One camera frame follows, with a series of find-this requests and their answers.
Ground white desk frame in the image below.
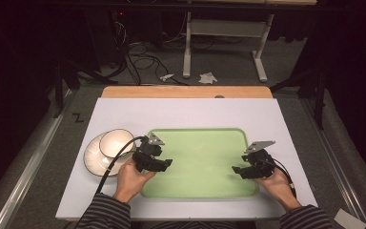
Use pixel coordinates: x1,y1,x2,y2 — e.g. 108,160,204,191
182,10,276,83

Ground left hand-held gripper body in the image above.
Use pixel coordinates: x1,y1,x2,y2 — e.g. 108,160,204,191
132,133,166,173

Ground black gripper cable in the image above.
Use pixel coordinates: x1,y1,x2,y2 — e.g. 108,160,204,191
73,135,147,229
265,157,297,198

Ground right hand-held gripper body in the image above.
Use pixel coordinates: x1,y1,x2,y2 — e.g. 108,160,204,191
241,140,276,179

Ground light green tray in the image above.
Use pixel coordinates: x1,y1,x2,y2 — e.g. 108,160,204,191
140,127,260,200

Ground metal floor rail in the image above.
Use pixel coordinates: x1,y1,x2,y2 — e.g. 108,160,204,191
299,94,366,229
0,89,79,229

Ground person's right hand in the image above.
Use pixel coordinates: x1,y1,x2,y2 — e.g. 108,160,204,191
254,167,303,213

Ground black metal stand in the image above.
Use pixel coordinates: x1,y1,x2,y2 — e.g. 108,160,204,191
52,58,111,119
269,68,329,131

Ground white ribbed plate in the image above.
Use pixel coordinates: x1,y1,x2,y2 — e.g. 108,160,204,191
82,131,138,177

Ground flat white paper sheet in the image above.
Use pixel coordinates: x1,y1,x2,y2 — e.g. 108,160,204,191
333,207,366,229

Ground person's left hand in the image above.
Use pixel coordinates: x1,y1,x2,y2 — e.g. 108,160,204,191
112,157,157,204

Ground white table cover board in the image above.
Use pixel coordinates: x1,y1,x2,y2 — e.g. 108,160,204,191
54,97,319,221

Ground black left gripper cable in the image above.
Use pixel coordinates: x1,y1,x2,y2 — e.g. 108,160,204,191
73,135,147,229

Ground white bowl dark rim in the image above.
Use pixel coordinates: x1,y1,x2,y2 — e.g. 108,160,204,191
98,128,137,159

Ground wooden table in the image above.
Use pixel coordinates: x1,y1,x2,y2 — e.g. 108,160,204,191
101,85,274,99

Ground person's striped lap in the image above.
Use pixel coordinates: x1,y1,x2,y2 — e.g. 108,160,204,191
144,220,237,229

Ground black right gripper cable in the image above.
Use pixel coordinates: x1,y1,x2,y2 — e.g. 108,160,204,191
265,157,297,198

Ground black floor cables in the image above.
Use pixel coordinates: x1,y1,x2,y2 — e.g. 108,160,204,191
112,18,190,87

